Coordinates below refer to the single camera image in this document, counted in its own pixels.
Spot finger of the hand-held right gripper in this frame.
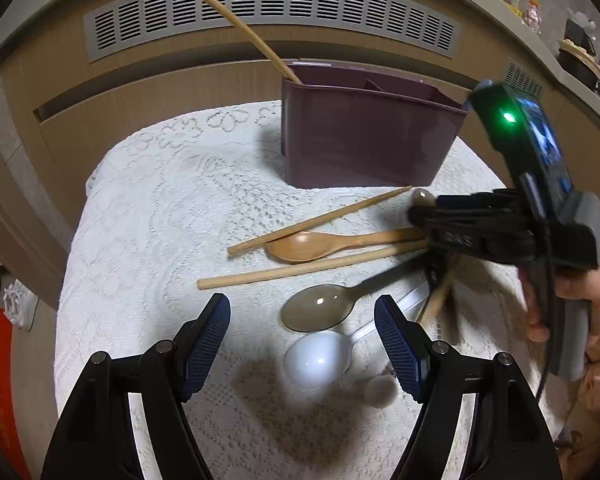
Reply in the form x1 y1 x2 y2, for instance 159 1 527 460
409 189 525 230

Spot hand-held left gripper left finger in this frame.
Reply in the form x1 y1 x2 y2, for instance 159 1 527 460
41 292 232 480

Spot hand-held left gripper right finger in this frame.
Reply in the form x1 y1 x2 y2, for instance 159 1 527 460
374 295 563 480

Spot small white spoon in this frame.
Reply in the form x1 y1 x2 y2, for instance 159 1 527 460
364 375 398 406

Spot metal spoon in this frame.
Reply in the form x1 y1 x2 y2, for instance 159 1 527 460
411 187 437 210

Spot wooden chopstick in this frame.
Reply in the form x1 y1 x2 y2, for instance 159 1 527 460
228 186 412 256
198 0 303 85
198 240 430 290
416 260 456 325

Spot large white plastic spoon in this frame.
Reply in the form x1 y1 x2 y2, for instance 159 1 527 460
284 280 431 391

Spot translucent grey plastic spoon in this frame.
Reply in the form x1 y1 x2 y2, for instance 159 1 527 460
281 260 431 332

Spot purple plastic utensil holder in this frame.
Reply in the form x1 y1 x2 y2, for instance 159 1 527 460
281 60 471 188

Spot wooden spoon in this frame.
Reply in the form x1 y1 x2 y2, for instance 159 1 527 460
266 227 427 264

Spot short grey vent grille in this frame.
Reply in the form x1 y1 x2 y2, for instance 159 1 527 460
502 60 543 98

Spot black tub beige lid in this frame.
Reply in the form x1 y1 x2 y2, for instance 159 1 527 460
559 40 600 92

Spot white lace tablecloth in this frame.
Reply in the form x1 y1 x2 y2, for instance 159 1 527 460
54 101 571 480

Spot clear bottle orange cap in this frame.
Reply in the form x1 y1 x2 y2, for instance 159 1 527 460
522 0 545 36

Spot black box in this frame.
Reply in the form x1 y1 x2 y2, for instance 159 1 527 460
564 17 598 53

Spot white flower ornament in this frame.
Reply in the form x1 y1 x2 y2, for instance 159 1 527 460
567 7 598 31

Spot white crumpled object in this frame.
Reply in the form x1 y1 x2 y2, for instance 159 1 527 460
2 280 37 332

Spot red cloth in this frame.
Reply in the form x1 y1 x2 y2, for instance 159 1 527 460
0 307 33 480

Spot wood panel counter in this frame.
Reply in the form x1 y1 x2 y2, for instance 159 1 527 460
0 0 600 311

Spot long grey vent grille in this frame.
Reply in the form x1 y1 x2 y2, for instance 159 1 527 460
83 0 461 63

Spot black cable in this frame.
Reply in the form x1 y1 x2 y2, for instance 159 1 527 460
532 220 557 413

